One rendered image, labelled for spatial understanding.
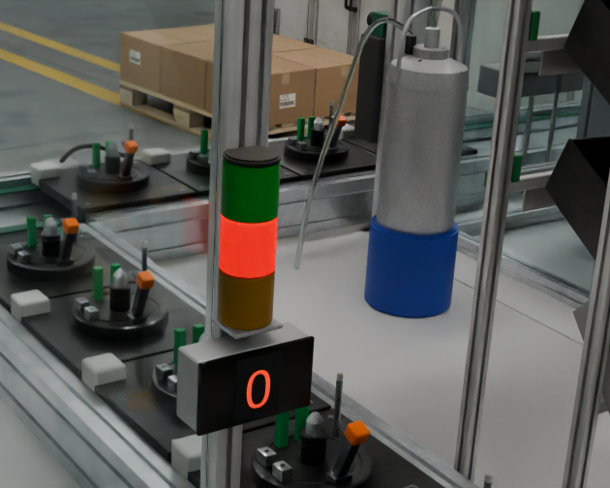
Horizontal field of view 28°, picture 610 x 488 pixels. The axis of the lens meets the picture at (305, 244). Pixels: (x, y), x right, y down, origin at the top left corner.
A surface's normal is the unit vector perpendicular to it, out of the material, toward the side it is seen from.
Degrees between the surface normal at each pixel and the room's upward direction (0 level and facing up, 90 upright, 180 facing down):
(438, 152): 90
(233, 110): 90
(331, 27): 90
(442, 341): 0
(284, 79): 90
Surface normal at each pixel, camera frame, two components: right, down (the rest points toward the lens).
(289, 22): -0.75, 0.18
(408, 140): -0.41, 0.30
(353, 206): 0.57, 0.32
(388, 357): 0.06, -0.94
